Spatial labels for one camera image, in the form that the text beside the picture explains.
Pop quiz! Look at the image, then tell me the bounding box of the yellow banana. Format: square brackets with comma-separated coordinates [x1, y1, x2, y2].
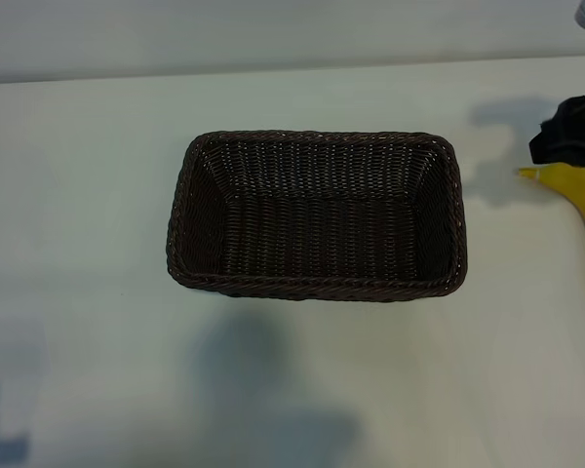
[517, 163, 585, 302]

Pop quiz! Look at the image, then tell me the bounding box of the dark brown wicker basket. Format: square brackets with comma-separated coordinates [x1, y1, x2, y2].
[164, 129, 469, 305]

